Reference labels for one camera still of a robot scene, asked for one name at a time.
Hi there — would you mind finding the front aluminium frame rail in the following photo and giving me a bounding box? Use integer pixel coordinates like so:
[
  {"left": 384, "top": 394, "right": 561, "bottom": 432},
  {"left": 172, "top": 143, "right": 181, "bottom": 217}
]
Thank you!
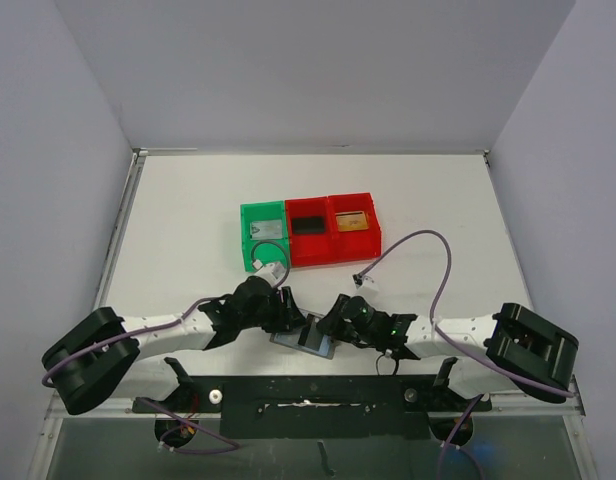
[{"left": 28, "top": 375, "right": 597, "bottom": 479}]

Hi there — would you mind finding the red plastic bin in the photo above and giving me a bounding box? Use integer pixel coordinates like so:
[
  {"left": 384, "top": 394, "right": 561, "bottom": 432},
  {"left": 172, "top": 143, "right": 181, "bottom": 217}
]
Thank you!
[
  {"left": 285, "top": 197, "right": 335, "bottom": 267},
  {"left": 328, "top": 192, "right": 382, "bottom": 263}
]

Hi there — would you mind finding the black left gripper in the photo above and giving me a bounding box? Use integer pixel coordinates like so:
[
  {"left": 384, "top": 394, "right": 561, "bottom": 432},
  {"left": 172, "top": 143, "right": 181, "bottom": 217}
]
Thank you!
[{"left": 240, "top": 286, "right": 305, "bottom": 333}]

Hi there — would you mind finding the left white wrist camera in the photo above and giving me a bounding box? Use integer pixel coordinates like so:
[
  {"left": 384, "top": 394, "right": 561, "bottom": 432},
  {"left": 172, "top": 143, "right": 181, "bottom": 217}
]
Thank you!
[{"left": 252, "top": 260, "right": 287, "bottom": 285}]

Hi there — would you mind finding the green plastic bin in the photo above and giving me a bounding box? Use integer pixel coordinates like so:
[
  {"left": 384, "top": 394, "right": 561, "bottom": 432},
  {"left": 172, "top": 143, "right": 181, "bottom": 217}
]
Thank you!
[{"left": 239, "top": 200, "right": 293, "bottom": 273}]

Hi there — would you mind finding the black card in bin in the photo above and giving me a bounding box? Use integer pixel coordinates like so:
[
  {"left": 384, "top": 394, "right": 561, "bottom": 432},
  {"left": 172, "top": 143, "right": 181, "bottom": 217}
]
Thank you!
[{"left": 291, "top": 216, "right": 326, "bottom": 235}]

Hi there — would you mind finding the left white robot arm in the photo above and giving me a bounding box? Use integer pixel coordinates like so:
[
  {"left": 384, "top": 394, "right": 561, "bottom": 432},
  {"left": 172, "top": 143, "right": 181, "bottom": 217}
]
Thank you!
[{"left": 41, "top": 276, "right": 307, "bottom": 415}]

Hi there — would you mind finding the middle red plastic bin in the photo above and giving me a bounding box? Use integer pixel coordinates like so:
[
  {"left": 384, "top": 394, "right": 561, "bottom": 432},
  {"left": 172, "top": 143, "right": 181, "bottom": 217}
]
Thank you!
[{"left": 285, "top": 197, "right": 335, "bottom": 267}]

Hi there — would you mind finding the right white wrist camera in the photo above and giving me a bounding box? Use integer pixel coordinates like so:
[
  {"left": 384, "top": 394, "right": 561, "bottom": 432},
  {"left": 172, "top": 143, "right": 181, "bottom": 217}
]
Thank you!
[{"left": 352, "top": 273, "right": 379, "bottom": 293}]

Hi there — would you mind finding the right red plastic bin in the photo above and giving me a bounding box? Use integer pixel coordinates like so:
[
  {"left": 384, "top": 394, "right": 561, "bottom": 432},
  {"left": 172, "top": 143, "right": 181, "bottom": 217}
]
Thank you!
[{"left": 328, "top": 192, "right": 382, "bottom": 263}]

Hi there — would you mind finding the gold credit card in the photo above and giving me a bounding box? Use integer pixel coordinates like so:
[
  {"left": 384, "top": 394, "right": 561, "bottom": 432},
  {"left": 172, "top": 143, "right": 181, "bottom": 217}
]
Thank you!
[{"left": 335, "top": 211, "right": 369, "bottom": 232}]

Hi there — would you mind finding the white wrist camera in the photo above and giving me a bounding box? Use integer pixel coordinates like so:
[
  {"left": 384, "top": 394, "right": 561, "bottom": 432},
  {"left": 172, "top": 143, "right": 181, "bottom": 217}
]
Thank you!
[
  {"left": 252, "top": 260, "right": 287, "bottom": 285},
  {"left": 352, "top": 273, "right": 379, "bottom": 293}
]

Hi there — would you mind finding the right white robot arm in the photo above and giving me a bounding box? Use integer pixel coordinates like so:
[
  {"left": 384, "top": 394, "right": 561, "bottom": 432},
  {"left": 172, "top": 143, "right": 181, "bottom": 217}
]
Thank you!
[{"left": 317, "top": 295, "right": 579, "bottom": 409}]

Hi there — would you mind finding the grey card holder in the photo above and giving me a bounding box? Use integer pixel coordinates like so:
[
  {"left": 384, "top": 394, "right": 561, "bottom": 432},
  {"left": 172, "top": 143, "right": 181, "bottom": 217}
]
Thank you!
[{"left": 270, "top": 310, "right": 335, "bottom": 360}]

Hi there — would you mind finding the silver VIP card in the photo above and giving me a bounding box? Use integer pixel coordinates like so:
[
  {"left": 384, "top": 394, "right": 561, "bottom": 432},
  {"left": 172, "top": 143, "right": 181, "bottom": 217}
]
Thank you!
[{"left": 249, "top": 219, "right": 284, "bottom": 241}]

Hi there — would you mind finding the aluminium table edge rail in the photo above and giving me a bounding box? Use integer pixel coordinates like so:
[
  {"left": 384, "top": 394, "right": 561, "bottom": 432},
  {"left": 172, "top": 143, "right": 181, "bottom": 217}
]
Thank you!
[{"left": 80, "top": 147, "right": 199, "bottom": 346}]

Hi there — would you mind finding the black credit card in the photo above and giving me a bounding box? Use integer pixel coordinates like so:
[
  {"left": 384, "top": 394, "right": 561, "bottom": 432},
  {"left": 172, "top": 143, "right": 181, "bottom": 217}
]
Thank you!
[{"left": 298, "top": 315, "right": 323, "bottom": 350}]

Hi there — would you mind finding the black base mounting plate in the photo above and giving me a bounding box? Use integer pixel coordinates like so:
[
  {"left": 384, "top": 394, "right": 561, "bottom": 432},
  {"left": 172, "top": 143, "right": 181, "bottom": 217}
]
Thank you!
[{"left": 158, "top": 361, "right": 469, "bottom": 440}]

